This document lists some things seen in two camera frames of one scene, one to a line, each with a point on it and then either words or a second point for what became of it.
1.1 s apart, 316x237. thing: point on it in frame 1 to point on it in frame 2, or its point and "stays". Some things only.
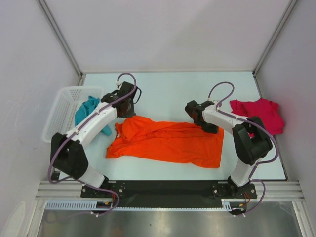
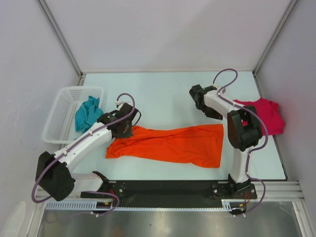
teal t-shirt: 83,109 stays
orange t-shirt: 137,137 stays
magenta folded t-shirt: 268,112 stays
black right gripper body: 207,127 to 210,112
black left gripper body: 130,112 to 128,132
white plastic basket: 62,117 stays
